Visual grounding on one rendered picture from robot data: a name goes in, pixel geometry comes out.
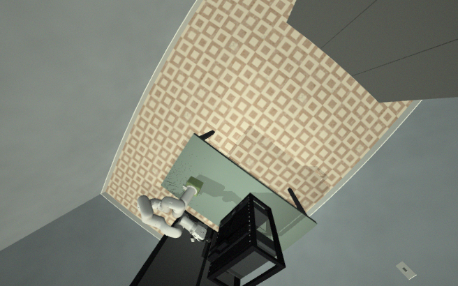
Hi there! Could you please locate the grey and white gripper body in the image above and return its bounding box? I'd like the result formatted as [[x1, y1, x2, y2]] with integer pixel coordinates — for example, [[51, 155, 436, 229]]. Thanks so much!
[[191, 224, 207, 241]]

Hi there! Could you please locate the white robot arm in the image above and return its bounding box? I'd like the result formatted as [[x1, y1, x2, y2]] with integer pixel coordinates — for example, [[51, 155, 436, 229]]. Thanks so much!
[[137, 185, 198, 238]]

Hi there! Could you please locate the black open-frame rack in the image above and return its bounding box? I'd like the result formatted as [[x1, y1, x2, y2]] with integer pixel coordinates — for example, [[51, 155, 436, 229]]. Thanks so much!
[[207, 193, 286, 286]]

